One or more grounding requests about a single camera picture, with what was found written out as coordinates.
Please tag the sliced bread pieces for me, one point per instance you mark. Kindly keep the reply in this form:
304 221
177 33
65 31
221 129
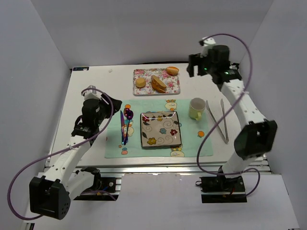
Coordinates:
158 85

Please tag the square floral plate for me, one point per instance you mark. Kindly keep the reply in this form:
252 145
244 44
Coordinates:
160 129

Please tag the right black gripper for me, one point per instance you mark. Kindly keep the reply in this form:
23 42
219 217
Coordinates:
195 63

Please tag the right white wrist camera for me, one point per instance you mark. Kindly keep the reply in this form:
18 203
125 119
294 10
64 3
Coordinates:
206 43

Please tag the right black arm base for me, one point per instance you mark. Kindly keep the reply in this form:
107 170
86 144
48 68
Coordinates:
217 189

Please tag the iridescent purple spoon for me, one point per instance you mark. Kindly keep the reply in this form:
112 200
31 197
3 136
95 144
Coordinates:
129 116

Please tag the metal tongs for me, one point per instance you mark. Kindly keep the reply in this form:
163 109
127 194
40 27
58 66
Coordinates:
224 134

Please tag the oval bread roll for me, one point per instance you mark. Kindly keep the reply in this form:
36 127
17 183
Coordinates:
173 71

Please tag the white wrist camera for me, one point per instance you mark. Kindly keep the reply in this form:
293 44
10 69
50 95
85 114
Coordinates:
92 93
206 43

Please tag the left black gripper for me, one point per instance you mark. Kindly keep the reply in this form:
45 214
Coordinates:
111 105

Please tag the iridescent purple knife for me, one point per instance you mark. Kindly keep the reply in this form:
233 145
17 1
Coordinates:
123 132

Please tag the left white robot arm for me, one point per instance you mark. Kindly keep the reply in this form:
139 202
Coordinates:
51 194

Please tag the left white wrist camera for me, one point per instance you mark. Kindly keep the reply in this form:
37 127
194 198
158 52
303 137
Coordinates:
92 93

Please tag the floral serving tray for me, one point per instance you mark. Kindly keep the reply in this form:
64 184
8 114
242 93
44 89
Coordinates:
172 82

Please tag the aluminium table frame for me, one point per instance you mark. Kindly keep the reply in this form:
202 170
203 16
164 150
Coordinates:
157 164

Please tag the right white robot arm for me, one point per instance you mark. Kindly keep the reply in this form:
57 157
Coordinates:
257 132

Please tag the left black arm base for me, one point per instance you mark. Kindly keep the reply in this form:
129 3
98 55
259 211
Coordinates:
87 184

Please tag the left blue corner sticker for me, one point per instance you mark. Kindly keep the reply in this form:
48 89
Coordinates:
80 69

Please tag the round bread bun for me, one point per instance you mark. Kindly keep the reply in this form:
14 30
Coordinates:
140 82

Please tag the mint green placemat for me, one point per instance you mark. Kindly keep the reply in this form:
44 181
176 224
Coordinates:
192 131

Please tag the yellow green mug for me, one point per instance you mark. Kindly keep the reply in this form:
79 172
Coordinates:
196 108

